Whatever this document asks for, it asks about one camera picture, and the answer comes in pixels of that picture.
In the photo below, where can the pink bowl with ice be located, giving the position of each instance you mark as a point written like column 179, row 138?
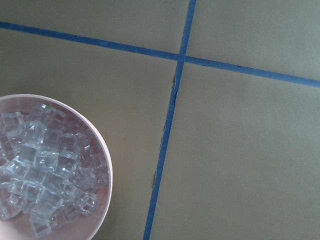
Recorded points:
column 55, row 171

